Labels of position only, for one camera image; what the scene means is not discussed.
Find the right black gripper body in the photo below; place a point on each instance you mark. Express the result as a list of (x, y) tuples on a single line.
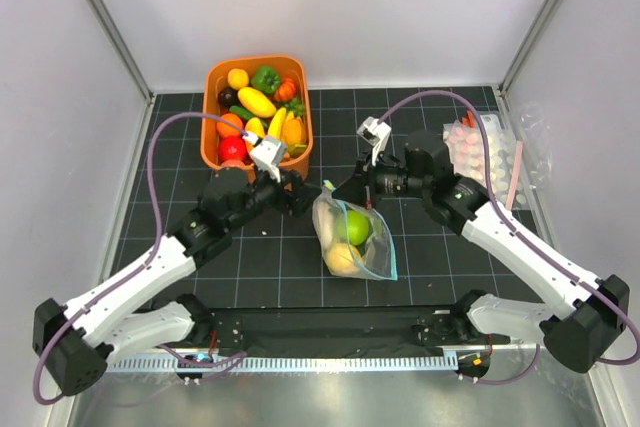
[(392, 179)]

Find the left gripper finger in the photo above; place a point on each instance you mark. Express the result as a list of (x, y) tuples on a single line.
[(292, 180), (303, 198)]

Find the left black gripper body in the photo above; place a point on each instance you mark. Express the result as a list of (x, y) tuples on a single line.
[(269, 192)]

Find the green apple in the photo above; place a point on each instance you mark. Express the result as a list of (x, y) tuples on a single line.
[(352, 227)]

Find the clear blue zip bag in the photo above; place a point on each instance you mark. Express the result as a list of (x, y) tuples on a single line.
[(378, 253)]

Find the orange plastic bin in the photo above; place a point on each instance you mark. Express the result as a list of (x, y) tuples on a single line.
[(298, 156)]

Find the white radish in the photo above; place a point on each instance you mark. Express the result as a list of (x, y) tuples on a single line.
[(324, 215)]

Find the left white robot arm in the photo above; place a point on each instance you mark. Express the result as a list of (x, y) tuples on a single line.
[(78, 340)]

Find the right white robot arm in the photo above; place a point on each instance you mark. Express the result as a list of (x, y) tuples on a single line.
[(579, 314)]

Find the bag of pink sliced food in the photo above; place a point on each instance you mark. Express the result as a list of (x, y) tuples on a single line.
[(466, 151)]

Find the orange bell pepper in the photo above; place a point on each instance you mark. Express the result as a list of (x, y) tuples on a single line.
[(294, 132)]

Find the yellow banana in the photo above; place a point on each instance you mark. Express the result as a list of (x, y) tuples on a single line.
[(277, 122)]

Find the red tomato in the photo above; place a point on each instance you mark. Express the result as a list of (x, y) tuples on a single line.
[(232, 148)]

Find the yellow mango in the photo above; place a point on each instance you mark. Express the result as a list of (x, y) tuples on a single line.
[(255, 126), (256, 102)]

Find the black grid mat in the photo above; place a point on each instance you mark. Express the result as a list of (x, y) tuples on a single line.
[(275, 261)]

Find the orange tangerine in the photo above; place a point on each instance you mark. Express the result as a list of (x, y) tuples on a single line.
[(230, 125)]

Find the small orange pumpkin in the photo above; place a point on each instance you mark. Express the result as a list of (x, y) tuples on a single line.
[(286, 91)]

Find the green bell pepper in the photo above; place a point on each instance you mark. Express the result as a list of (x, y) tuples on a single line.
[(266, 79)]

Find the dark purple plum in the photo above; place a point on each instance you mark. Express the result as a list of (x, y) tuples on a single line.
[(227, 97)]

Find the yellow lemon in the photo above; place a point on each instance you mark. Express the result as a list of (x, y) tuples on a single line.
[(238, 78)]

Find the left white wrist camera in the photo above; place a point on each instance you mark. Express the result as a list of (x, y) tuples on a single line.
[(267, 154)]

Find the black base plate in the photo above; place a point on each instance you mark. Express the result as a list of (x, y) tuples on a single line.
[(338, 332)]

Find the slotted cable duct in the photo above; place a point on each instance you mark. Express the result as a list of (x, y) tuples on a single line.
[(163, 362)]

